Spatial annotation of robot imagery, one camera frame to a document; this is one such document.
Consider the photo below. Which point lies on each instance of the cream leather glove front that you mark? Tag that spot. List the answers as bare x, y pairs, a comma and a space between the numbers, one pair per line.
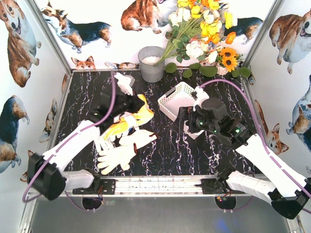
111, 158

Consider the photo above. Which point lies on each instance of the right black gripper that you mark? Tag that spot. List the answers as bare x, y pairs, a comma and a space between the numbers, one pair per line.
182, 120

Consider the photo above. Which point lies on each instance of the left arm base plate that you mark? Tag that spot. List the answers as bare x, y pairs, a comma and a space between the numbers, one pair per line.
104, 186

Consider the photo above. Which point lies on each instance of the white knit glove left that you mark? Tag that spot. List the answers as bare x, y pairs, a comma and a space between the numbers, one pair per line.
101, 144

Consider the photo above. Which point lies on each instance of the yellow dotted knit glove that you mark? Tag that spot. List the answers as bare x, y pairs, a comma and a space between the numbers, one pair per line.
124, 124

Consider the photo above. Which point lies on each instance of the cream leather glove rear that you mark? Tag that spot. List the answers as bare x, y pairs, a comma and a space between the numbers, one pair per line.
140, 138

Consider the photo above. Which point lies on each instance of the artificial flower bouquet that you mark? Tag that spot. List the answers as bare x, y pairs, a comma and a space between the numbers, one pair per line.
198, 28

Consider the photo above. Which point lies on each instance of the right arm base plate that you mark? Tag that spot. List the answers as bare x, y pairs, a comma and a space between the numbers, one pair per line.
213, 186

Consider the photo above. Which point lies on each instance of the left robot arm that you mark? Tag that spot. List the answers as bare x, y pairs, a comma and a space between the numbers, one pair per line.
46, 172

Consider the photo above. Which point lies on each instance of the white plastic storage basket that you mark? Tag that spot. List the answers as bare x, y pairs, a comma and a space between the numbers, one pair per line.
171, 101

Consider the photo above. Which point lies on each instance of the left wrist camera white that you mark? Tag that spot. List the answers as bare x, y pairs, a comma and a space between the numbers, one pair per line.
125, 83

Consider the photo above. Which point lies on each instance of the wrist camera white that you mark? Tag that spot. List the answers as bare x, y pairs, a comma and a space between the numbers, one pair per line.
125, 83
199, 95

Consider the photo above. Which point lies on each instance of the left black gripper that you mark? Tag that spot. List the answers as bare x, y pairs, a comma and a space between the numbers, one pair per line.
137, 105

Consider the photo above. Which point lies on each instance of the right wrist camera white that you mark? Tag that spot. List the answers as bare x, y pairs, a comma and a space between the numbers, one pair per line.
199, 95

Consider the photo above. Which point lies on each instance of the grey metal bucket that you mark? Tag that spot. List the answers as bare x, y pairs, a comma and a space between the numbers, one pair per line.
150, 63

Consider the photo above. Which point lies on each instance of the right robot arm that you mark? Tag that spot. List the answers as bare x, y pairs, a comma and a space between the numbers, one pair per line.
285, 190

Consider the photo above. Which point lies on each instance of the sunflower pot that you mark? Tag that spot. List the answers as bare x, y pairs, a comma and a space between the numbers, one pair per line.
229, 58

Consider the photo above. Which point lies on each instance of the cream leather glove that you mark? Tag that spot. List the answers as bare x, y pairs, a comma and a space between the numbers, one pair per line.
111, 158
140, 138

